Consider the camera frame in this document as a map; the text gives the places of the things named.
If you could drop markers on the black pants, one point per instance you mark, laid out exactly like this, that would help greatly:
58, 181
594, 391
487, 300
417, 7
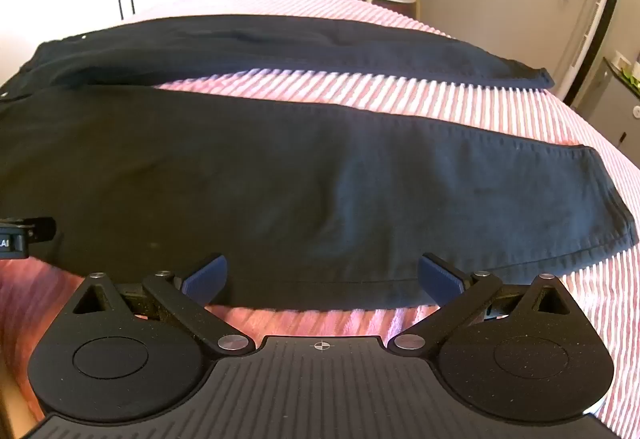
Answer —
260, 179

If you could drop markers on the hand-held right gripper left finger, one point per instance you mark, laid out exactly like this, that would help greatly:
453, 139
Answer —
207, 278

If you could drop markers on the grey cabinet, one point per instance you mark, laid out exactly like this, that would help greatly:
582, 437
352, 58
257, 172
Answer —
607, 114

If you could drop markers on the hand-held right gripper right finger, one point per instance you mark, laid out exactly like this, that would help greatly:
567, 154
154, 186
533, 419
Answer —
440, 278

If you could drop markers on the pink striped blanket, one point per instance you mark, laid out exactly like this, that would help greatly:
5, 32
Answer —
425, 94

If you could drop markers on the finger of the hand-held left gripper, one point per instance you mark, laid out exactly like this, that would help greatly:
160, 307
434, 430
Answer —
44, 227

